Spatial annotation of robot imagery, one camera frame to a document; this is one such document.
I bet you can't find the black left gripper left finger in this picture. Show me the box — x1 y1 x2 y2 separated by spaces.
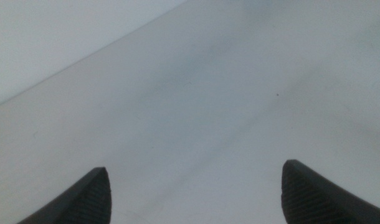
17 167 112 224

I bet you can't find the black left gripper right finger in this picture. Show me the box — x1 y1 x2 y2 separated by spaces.
281 159 380 224

